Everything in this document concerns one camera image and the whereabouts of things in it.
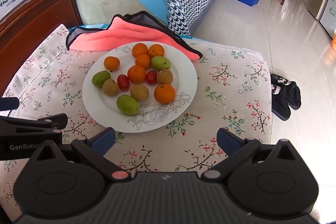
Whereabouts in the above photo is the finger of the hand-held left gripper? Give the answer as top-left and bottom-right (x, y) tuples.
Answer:
(8, 113), (68, 132)

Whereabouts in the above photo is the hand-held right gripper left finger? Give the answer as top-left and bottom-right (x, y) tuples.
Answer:
(35, 127), (131, 183)

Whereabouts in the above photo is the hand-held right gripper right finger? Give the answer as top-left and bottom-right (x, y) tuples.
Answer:
(201, 127), (300, 182)

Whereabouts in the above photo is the green pear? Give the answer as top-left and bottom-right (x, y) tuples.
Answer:
(92, 70), (111, 88)
(116, 94), (139, 116)
(150, 56), (171, 70)

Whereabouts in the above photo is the brown kiwi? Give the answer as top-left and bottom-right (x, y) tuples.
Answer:
(157, 69), (174, 84)
(102, 79), (120, 97)
(130, 84), (150, 102)

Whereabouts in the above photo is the red cherry tomato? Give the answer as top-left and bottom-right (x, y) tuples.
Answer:
(146, 70), (158, 85)
(117, 74), (130, 91)

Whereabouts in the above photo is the white plate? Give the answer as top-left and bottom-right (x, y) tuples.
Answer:
(82, 42), (198, 133)

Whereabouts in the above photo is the large orange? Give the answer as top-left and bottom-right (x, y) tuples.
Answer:
(154, 84), (176, 104)

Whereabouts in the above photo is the black slipper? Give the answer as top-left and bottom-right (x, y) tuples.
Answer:
(270, 74), (292, 121)
(285, 81), (302, 110)

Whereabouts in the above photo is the brown wooden cabinet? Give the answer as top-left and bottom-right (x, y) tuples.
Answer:
(0, 0), (83, 97)

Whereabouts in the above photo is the light blue patterned cloth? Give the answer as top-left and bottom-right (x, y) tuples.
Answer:
(69, 25), (111, 33)

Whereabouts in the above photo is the pink towel with black trim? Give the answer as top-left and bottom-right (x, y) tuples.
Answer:
(66, 11), (204, 62)

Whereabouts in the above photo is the pale green sofa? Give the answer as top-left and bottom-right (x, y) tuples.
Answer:
(73, 0), (168, 28)

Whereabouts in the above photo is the small white fridge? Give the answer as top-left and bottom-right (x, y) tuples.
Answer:
(319, 0), (336, 38)

